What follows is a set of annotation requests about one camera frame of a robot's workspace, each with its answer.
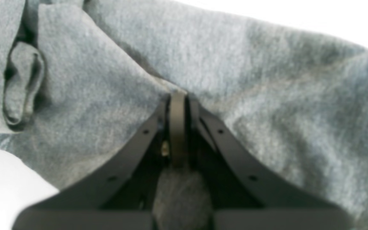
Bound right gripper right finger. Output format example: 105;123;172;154
189;97;354;230

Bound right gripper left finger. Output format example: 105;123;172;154
12;93;187;230

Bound grey T-shirt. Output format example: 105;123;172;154
0;0;368;230

